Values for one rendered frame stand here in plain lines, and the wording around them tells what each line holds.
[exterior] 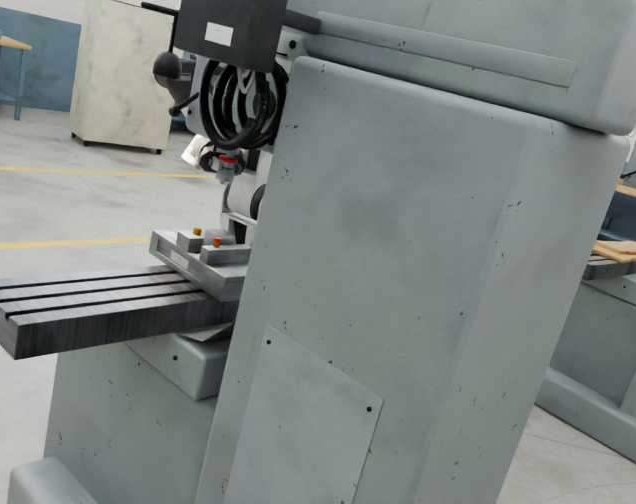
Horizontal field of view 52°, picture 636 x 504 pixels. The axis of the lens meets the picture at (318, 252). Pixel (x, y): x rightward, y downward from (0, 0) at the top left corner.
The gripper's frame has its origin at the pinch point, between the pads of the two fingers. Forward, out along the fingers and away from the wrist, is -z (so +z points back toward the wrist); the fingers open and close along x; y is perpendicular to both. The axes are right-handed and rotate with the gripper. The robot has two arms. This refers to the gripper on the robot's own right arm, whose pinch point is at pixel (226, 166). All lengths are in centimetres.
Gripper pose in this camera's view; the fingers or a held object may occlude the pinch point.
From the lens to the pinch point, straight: 173.0
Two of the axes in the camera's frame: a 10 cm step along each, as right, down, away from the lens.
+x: 8.8, 0.8, 4.7
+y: -2.4, 9.3, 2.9
